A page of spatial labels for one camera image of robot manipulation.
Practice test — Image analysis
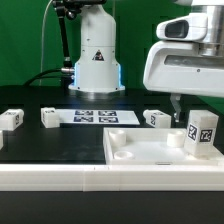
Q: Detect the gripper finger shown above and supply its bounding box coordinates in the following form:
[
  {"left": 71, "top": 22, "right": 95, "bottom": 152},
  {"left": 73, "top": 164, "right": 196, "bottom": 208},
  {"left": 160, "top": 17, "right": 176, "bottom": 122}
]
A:
[{"left": 170, "top": 93, "right": 181, "bottom": 122}]

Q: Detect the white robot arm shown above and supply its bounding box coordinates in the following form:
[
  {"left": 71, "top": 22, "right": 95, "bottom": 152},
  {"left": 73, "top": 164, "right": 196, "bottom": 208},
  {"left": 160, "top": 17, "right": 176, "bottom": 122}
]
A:
[{"left": 70, "top": 0, "right": 224, "bottom": 117}]

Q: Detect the white sheet with tags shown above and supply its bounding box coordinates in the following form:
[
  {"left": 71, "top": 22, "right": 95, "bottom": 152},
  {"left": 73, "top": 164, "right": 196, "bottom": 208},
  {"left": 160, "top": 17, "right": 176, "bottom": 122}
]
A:
[{"left": 56, "top": 109, "right": 139, "bottom": 125}]

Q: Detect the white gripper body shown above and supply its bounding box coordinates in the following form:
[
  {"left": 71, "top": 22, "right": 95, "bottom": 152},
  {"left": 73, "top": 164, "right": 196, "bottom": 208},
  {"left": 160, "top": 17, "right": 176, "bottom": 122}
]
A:
[{"left": 143, "top": 14, "right": 224, "bottom": 98}]

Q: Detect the black cable bundle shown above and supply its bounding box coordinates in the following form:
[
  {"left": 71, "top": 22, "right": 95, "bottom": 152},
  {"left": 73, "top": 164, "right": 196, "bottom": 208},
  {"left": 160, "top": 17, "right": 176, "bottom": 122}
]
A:
[{"left": 23, "top": 67, "right": 75, "bottom": 88}]

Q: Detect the white square table top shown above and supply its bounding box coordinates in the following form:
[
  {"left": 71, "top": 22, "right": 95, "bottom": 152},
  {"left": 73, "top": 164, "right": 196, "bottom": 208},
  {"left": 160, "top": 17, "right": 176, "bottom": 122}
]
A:
[{"left": 103, "top": 128, "right": 224, "bottom": 166}]

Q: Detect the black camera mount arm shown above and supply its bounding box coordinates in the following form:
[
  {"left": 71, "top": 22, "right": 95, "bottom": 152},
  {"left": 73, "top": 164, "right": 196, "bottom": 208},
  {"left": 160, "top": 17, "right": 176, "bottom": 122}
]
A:
[{"left": 52, "top": 0, "right": 107, "bottom": 67}]

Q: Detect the white cable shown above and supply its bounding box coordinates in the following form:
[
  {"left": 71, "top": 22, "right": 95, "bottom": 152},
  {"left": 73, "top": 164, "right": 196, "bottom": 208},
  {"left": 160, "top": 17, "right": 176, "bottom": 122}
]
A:
[{"left": 38, "top": 0, "right": 54, "bottom": 87}]

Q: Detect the white U-shaped obstacle fence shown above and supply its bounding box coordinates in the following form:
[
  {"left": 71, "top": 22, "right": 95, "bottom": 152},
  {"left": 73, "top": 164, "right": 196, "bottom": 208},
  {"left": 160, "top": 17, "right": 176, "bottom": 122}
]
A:
[{"left": 0, "top": 132, "right": 224, "bottom": 191}]

